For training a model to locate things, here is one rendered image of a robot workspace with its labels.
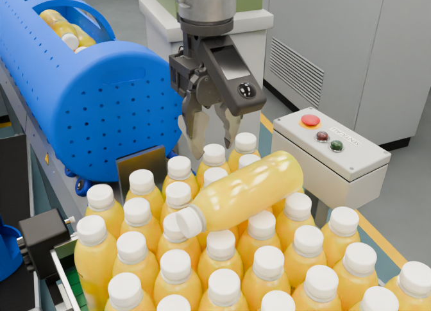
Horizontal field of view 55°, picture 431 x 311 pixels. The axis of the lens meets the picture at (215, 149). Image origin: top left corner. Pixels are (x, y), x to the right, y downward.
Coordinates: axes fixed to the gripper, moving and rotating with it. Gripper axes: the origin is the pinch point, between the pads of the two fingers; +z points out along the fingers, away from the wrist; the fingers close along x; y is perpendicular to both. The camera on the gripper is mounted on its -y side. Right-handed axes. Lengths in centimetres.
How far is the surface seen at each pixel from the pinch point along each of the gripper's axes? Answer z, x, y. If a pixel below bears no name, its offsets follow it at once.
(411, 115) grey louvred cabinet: 90, -188, 74
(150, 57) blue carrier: -6.9, -0.7, 23.4
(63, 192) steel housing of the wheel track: 27.0, 18.6, 37.1
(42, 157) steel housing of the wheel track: 28, 19, 56
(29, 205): 100, 23, 129
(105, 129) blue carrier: 5.4, 10.0, 23.3
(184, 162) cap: 5.2, 2.5, 5.9
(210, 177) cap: 5.2, 1.1, -0.1
